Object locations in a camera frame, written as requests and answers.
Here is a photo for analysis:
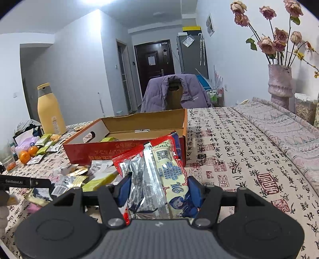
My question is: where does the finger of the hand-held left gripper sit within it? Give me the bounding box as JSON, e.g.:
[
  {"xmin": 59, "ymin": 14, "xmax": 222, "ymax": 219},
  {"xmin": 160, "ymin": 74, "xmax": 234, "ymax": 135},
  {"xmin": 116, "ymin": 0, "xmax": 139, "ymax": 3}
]
[{"xmin": 30, "ymin": 176, "xmax": 53, "ymax": 190}]

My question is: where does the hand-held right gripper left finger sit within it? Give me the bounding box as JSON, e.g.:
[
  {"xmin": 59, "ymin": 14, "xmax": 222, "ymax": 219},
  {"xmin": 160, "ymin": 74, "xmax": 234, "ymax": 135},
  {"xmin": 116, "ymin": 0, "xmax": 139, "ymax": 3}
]
[{"xmin": 53, "ymin": 173, "xmax": 132, "ymax": 228}]

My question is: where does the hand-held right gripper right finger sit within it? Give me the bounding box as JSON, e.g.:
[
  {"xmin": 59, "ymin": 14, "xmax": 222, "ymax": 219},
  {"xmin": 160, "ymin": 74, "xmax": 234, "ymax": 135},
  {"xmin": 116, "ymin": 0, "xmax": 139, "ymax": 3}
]
[{"xmin": 188, "ymin": 176, "xmax": 266, "ymax": 230}]

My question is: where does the red blue silver snack packet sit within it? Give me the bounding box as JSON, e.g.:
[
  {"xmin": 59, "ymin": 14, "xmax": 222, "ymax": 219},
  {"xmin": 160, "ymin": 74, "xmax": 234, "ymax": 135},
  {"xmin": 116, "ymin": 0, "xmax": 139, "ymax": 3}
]
[{"xmin": 112, "ymin": 131, "xmax": 200, "ymax": 226}]

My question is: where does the red orange cardboard box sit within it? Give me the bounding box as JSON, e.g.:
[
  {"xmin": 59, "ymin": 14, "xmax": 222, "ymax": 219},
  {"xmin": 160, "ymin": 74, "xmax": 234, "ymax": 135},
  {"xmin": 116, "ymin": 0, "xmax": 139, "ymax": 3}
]
[{"xmin": 62, "ymin": 108, "xmax": 188, "ymax": 167}]

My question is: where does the person's left hand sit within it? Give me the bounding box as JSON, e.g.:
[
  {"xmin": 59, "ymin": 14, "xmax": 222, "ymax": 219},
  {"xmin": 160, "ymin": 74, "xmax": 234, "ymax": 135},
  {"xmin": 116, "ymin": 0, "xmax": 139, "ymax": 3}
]
[{"xmin": 0, "ymin": 192, "xmax": 19, "ymax": 236}]

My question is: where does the clear plastic cup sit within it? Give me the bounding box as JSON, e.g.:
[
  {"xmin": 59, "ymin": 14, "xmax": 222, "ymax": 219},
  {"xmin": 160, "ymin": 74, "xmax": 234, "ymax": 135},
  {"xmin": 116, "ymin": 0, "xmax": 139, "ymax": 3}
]
[{"xmin": 0, "ymin": 143, "xmax": 17, "ymax": 172}]

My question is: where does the pile of loose snack packets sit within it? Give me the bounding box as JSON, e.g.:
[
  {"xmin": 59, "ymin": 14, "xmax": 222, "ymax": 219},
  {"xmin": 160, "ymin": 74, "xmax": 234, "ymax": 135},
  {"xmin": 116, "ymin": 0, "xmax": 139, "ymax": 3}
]
[{"xmin": 25, "ymin": 127, "xmax": 120, "ymax": 215}]

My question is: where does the pink plastic bag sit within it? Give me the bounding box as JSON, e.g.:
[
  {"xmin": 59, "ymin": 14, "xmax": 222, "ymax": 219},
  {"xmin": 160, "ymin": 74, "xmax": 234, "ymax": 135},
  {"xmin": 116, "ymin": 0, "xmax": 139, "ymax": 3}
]
[{"xmin": 15, "ymin": 136, "xmax": 40, "ymax": 156}]

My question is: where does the grey clothes heap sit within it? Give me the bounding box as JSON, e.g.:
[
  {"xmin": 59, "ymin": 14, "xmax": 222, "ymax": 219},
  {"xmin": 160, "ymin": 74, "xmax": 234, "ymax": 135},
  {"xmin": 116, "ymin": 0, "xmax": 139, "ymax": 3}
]
[{"xmin": 15, "ymin": 119, "xmax": 41, "ymax": 140}]

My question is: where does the yellow bottle with grey collar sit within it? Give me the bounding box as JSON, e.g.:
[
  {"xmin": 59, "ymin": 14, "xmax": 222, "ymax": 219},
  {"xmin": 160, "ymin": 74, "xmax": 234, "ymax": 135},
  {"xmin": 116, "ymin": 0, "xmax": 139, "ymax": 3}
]
[{"xmin": 37, "ymin": 83, "xmax": 67, "ymax": 135}]

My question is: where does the wooden chair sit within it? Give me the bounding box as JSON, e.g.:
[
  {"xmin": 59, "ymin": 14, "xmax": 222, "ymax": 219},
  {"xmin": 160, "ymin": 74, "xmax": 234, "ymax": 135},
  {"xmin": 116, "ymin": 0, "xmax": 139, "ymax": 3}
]
[{"xmin": 166, "ymin": 75, "xmax": 185, "ymax": 110}]

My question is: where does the purple padded jacket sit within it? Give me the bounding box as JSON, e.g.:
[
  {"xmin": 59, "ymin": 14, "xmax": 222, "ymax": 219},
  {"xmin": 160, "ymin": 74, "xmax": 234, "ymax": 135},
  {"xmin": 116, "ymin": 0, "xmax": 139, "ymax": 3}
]
[{"xmin": 140, "ymin": 74, "xmax": 212, "ymax": 113}]

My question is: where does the pink patterned folded cloth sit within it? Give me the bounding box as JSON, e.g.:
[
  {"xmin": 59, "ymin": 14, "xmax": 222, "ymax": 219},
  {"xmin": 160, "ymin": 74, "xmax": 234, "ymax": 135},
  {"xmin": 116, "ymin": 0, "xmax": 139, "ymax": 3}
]
[{"xmin": 232, "ymin": 97, "xmax": 319, "ymax": 200}]

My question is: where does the grey interior door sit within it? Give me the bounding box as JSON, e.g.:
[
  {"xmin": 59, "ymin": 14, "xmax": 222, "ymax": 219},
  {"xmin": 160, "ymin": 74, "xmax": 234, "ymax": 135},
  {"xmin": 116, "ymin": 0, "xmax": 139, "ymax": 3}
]
[{"xmin": 116, "ymin": 38, "xmax": 133, "ymax": 114}]

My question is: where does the dark brown entrance door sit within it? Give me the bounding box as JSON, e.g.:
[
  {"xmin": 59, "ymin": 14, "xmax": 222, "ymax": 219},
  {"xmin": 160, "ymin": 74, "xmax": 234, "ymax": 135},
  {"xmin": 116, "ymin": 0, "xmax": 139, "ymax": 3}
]
[{"xmin": 134, "ymin": 43, "xmax": 175, "ymax": 99}]

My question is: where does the grey refrigerator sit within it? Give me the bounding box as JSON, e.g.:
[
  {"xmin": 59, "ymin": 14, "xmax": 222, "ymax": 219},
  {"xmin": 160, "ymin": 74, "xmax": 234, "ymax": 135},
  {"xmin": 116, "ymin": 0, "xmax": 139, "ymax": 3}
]
[{"xmin": 176, "ymin": 34, "xmax": 208, "ymax": 78}]

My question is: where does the clear storage jar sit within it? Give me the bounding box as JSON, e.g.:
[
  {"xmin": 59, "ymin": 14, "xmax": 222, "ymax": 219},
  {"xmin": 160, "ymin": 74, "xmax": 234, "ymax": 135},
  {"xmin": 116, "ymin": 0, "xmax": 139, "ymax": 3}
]
[{"xmin": 294, "ymin": 93, "xmax": 315, "ymax": 125}]

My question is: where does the pink textured vase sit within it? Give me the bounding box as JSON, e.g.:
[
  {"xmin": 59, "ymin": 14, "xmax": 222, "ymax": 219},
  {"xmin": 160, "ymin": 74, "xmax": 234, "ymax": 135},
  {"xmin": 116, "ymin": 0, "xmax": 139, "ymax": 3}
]
[{"xmin": 268, "ymin": 64, "xmax": 292, "ymax": 110}]

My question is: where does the folded white umbrella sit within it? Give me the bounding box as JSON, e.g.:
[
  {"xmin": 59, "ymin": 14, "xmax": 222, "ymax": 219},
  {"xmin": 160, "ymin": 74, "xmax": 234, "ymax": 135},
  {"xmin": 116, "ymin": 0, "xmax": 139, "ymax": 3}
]
[{"xmin": 199, "ymin": 33, "xmax": 206, "ymax": 66}]

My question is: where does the yellow black box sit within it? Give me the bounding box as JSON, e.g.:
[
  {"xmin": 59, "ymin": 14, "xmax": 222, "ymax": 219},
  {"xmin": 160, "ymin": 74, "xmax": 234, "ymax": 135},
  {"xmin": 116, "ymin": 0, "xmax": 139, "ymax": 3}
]
[{"xmin": 182, "ymin": 26, "xmax": 201, "ymax": 36}]

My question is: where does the dried pink rose bouquet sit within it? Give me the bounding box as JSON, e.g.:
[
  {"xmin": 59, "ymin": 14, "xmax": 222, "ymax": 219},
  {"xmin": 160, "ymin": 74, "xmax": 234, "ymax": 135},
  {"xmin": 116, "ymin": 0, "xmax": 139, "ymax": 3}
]
[{"xmin": 230, "ymin": 0, "xmax": 319, "ymax": 79}]

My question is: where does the wire cart with bottles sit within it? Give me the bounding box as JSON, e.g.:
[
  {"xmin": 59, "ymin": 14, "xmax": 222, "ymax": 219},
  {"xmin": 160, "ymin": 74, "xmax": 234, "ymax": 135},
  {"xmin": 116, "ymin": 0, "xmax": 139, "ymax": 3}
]
[{"xmin": 208, "ymin": 87, "xmax": 224, "ymax": 107}]

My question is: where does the white wall panel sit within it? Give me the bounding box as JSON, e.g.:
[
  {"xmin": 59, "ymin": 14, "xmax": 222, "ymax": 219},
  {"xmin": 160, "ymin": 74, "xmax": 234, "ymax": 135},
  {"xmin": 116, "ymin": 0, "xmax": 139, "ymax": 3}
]
[{"xmin": 206, "ymin": 13, "xmax": 215, "ymax": 37}]

